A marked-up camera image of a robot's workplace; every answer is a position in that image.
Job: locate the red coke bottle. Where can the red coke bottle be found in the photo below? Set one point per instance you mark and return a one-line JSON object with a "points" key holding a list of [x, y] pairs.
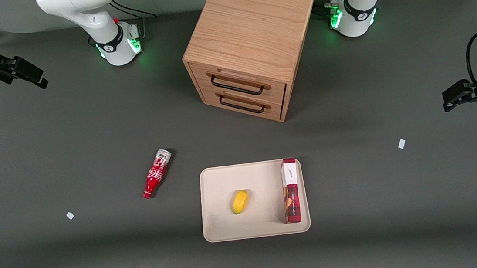
{"points": [[155, 173]]}

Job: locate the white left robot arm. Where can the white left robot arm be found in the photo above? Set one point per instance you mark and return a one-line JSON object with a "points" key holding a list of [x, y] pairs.
{"points": [[359, 4]]}

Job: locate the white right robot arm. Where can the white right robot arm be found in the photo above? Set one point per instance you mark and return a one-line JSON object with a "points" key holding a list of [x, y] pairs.
{"points": [[96, 16]]}

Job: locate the beige plastic tray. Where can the beige plastic tray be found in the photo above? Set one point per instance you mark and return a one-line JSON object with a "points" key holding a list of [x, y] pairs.
{"points": [[256, 184]]}

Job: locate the small white tape piece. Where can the small white tape piece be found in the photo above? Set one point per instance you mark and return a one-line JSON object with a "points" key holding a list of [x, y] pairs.
{"points": [[402, 144], [70, 216]]}

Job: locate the red and white snack box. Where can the red and white snack box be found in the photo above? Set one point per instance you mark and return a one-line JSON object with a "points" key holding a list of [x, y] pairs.
{"points": [[291, 192]]}

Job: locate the wooden drawer cabinet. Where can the wooden drawer cabinet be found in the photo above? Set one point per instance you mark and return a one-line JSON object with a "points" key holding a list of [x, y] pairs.
{"points": [[250, 28]]}

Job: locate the yellow toy lemon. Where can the yellow toy lemon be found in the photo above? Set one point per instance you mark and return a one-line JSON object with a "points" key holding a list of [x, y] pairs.
{"points": [[240, 201]]}

